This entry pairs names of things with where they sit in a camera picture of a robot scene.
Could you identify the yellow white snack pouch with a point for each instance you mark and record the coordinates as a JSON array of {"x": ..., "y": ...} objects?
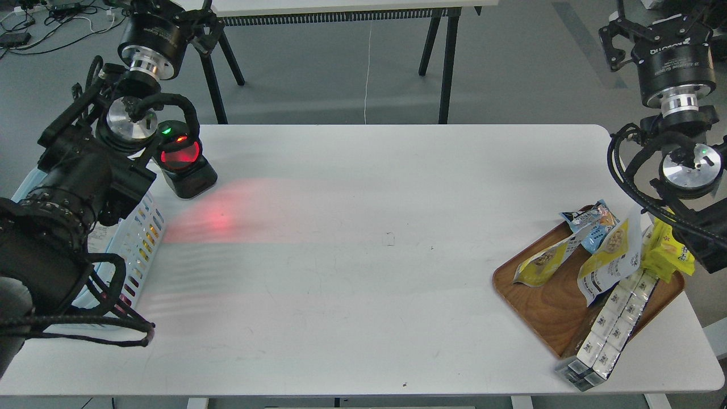
[
  {"x": 618, "y": 257},
  {"x": 538, "y": 269}
]

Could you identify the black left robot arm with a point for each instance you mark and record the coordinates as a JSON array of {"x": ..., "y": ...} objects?
[{"x": 95, "y": 167}]

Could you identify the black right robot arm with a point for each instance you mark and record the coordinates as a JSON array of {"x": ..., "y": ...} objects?
[{"x": 664, "y": 161}]

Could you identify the light blue plastic basket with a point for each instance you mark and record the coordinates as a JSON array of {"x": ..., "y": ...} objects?
[{"x": 139, "y": 238}]

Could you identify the blue snack bag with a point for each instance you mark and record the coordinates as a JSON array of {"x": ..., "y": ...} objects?
[{"x": 599, "y": 217}]

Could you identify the white label snack packet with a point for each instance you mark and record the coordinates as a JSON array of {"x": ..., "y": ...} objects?
[{"x": 100, "y": 238}]

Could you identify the yellow cartoon snack pack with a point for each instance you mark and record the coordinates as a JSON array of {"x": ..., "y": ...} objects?
[{"x": 663, "y": 255}]

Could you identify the black barcode scanner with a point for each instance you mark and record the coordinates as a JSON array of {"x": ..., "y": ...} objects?
[{"x": 180, "y": 157}]

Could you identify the brown wooden tray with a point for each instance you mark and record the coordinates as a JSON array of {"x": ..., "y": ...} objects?
[{"x": 556, "y": 312}]

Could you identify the black legged background table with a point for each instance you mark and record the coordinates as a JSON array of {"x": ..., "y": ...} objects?
[{"x": 267, "y": 13}]

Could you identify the white wrapped box multipack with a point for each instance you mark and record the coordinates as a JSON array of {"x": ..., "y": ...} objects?
[{"x": 593, "y": 353}]

